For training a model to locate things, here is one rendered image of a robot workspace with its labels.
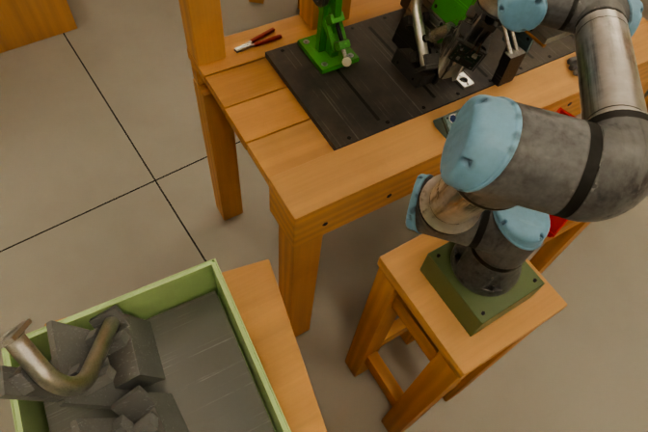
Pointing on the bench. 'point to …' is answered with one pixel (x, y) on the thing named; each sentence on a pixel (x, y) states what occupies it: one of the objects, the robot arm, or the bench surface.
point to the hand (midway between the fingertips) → (445, 71)
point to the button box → (445, 122)
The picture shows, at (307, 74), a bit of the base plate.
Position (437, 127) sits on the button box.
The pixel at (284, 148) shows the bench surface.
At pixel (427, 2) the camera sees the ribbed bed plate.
